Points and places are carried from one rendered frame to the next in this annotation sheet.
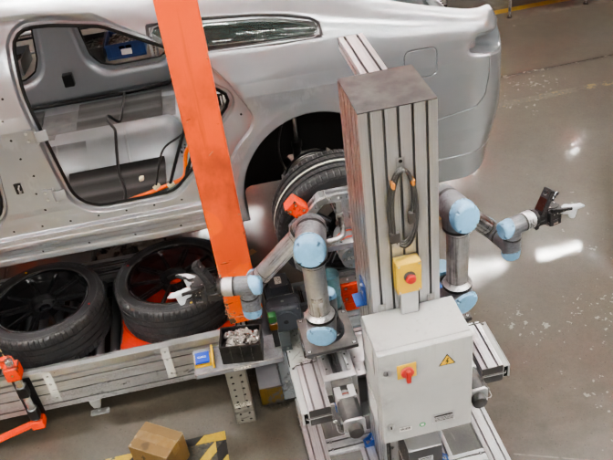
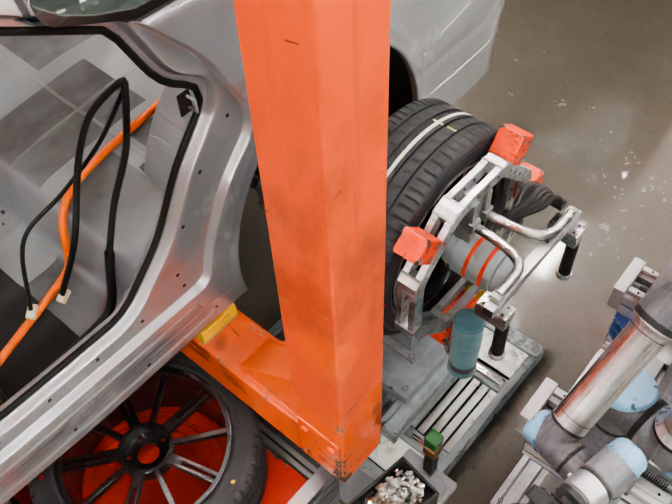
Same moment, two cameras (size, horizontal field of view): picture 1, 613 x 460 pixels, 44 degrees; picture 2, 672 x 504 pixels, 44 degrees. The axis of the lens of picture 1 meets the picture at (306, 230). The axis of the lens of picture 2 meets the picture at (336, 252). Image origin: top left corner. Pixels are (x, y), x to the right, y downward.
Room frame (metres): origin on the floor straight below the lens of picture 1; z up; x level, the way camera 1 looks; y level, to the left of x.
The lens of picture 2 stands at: (2.11, 1.01, 2.66)
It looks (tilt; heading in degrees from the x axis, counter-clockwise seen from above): 52 degrees down; 318
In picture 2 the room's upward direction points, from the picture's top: 3 degrees counter-clockwise
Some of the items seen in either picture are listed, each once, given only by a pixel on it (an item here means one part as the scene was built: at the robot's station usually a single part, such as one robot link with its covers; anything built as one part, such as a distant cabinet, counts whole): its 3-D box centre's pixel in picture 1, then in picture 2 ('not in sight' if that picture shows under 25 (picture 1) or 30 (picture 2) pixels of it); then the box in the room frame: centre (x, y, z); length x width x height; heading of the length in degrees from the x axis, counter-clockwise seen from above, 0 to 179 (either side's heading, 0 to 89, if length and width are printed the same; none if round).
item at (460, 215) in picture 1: (456, 255); not in sight; (2.27, -0.56, 1.19); 0.15 x 0.12 x 0.55; 21
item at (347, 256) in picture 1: (349, 245); (485, 261); (2.86, -0.20, 0.85); 0.21 x 0.14 x 0.14; 5
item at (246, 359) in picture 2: not in sight; (247, 347); (3.20, 0.40, 0.69); 0.52 x 0.17 x 0.35; 5
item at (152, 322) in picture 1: (177, 288); (152, 460); (3.27, 0.76, 0.39); 0.66 x 0.66 x 0.24
